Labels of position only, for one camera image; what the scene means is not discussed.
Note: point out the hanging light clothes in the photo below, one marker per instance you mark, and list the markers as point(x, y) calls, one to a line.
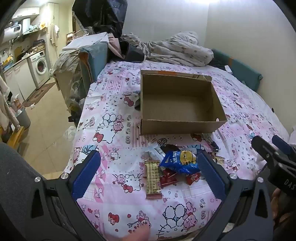
point(5, 102)

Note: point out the beige patterned bar packet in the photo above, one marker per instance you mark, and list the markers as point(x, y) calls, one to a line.
point(153, 180)

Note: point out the pink garment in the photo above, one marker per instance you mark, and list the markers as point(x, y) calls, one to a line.
point(115, 46)

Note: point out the white flat board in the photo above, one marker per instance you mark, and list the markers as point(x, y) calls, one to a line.
point(83, 41)

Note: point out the white floor cabinet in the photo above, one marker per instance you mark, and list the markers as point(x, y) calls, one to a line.
point(17, 80)

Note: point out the grey printed quilt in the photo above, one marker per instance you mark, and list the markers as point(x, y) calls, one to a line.
point(175, 49)

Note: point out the dark hanging clothes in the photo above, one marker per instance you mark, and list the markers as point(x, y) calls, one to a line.
point(101, 18)

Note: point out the white wall cabinet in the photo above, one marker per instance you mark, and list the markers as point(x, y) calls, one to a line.
point(25, 13)

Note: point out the person's right hand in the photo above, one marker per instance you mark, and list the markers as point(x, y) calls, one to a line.
point(275, 204)

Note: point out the teal bed cushion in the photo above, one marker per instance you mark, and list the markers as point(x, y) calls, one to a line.
point(96, 60)

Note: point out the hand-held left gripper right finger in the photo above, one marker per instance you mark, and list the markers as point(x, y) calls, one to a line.
point(211, 176)

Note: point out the blue snack bag yellow cartoon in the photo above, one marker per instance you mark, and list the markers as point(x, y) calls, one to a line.
point(178, 162)

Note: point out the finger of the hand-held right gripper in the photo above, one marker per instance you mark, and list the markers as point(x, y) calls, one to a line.
point(262, 146)
point(282, 143)

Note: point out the hanging white towel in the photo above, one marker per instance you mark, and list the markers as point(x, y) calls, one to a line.
point(53, 34)

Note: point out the clear printed snack packet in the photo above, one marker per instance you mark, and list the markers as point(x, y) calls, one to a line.
point(148, 155)

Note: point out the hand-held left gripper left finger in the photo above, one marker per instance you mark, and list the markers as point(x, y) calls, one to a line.
point(86, 176)

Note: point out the patterned floor rug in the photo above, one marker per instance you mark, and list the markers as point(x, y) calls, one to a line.
point(38, 93)

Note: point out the blue and white stick packet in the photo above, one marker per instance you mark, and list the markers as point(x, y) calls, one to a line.
point(211, 141)
point(158, 150)

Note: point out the small yellow candy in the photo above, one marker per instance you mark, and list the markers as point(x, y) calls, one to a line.
point(219, 160)

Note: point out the white washing machine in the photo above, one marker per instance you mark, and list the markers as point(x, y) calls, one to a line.
point(39, 66)

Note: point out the white water heater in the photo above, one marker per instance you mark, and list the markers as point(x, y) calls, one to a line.
point(13, 31)

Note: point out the dark garment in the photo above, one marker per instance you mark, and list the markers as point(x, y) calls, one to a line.
point(133, 53)

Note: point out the pink cartoon printed bed sheet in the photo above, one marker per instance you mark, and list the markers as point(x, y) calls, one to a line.
point(115, 208)

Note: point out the cardboard box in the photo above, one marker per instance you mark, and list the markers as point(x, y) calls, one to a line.
point(175, 102)

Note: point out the small red candy packet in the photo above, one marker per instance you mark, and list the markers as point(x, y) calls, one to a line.
point(193, 179)
point(168, 178)

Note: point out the plastic covered furniture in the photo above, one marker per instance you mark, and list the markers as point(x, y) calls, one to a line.
point(67, 67)

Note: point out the yellow stool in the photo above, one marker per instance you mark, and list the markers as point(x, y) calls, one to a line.
point(15, 137)

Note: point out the dark brown snack packet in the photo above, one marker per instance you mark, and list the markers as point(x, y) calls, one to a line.
point(170, 147)

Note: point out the grey sock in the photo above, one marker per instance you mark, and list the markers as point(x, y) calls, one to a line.
point(137, 102)

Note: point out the teal bed rail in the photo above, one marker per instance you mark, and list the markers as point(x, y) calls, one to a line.
point(235, 67)

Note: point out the white plastic bag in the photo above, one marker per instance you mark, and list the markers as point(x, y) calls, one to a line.
point(69, 134)

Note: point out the grey bin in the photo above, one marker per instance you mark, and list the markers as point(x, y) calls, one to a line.
point(23, 118)

